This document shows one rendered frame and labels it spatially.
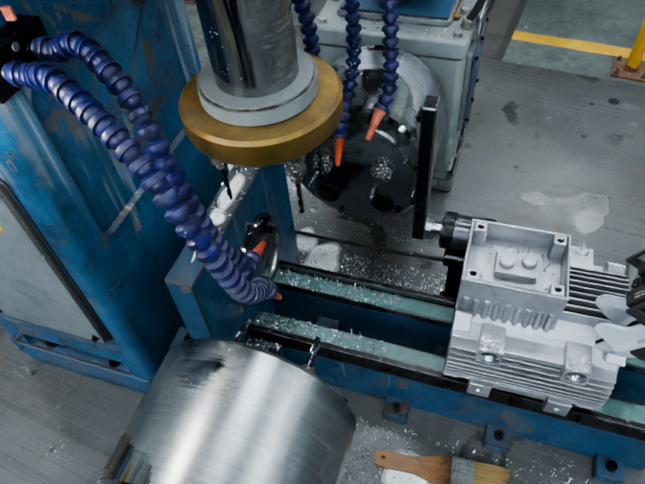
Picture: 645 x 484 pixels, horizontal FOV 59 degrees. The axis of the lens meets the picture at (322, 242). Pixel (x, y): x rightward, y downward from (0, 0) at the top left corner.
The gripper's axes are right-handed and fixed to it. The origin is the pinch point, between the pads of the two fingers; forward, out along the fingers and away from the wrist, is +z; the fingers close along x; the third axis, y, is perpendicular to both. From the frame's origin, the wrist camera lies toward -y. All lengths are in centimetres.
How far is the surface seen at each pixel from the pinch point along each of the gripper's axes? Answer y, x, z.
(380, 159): 28.8, -25.8, 18.5
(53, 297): 60, 12, 35
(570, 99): -13, -89, 26
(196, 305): 43, 9, 24
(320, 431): 25.9, 20.5, 12.6
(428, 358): 8.8, -1.8, 25.3
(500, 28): -31, -256, 105
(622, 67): -85, -235, 76
